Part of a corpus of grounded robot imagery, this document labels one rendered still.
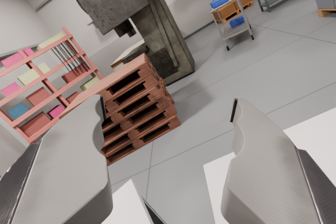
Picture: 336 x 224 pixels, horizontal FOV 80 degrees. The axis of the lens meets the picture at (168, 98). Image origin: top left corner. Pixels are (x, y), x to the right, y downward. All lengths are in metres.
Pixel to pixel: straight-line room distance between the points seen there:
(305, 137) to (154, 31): 3.46
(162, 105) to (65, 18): 6.55
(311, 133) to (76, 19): 8.12
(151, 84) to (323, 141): 2.02
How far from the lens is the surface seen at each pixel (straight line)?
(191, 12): 7.69
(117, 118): 2.59
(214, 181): 0.58
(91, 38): 8.26
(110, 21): 3.70
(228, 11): 6.85
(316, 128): 0.62
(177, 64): 3.92
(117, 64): 5.65
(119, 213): 0.72
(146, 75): 2.38
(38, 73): 4.80
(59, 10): 8.57
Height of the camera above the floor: 1.28
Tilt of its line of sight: 21 degrees down
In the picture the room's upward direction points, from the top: 33 degrees counter-clockwise
